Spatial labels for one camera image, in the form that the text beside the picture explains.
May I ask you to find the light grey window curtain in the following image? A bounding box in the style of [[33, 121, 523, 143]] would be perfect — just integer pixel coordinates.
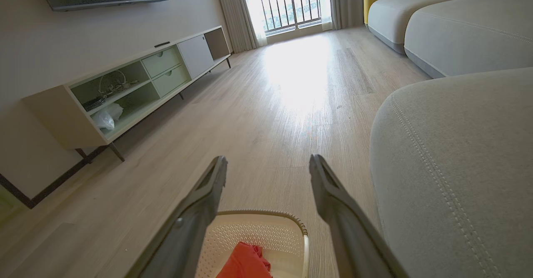
[[329, 0, 365, 31], [213, 0, 268, 53]]

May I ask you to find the white antler ornament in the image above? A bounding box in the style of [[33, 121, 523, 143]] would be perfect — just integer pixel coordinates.
[[97, 69, 139, 98]]

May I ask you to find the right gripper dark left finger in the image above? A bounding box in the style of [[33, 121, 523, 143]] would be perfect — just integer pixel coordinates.
[[125, 155, 229, 278]]

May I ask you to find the balcony window with railing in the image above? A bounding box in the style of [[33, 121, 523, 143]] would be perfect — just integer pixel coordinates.
[[249, 0, 324, 34]]

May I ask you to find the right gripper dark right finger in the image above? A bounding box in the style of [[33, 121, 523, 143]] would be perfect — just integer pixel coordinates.
[[309, 154, 411, 278]]

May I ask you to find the white plastic bag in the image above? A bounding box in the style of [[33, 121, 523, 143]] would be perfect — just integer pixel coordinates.
[[91, 102, 125, 131]]

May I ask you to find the grey sofa seat cushion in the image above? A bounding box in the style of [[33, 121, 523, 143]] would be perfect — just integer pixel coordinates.
[[403, 0, 533, 79], [366, 0, 465, 55], [369, 67, 533, 278]]

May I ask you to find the cream laundry basket, brown rim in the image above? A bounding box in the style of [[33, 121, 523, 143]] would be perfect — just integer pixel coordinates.
[[194, 210, 309, 278]]

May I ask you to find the stack of dark flat items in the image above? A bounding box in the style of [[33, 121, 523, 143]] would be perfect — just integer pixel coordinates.
[[81, 97, 107, 112]]

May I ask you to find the long cream TV cabinet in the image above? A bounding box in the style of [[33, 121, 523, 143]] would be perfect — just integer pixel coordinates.
[[22, 25, 232, 162]]

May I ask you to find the red garment with white band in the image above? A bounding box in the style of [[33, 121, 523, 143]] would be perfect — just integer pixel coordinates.
[[215, 241, 274, 278]]

